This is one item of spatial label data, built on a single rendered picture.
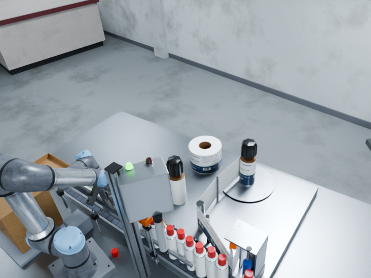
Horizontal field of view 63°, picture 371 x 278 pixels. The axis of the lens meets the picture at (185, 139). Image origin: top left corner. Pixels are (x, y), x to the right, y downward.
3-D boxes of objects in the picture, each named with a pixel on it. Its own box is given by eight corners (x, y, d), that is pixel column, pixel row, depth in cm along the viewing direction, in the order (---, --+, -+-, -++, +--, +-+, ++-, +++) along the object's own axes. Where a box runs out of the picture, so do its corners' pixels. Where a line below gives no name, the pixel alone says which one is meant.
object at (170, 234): (181, 253, 143) (178, 225, 131) (175, 262, 140) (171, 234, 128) (173, 248, 146) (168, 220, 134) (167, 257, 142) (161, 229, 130)
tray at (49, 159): (75, 171, 204) (74, 167, 202) (41, 196, 188) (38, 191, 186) (50, 156, 220) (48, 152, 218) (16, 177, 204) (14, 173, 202)
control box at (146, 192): (174, 210, 112) (169, 172, 101) (128, 224, 109) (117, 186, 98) (167, 191, 120) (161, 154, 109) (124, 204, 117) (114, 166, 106)
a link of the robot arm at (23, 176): (30, 164, 98) (113, 167, 144) (5, 158, 102) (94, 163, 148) (22, 199, 97) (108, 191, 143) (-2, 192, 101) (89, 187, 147)
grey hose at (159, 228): (170, 249, 123) (164, 215, 111) (164, 256, 121) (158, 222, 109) (163, 245, 125) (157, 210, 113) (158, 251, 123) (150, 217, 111)
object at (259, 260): (264, 270, 133) (269, 234, 118) (250, 295, 125) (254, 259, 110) (236, 254, 140) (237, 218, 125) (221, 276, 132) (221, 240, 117)
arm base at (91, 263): (104, 266, 140) (99, 253, 135) (75, 290, 132) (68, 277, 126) (86, 248, 150) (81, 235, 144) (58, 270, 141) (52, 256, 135)
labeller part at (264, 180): (283, 176, 179) (283, 175, 178) (259, 211, 160) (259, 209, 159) (236, 159, 195) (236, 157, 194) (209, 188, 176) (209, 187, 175)
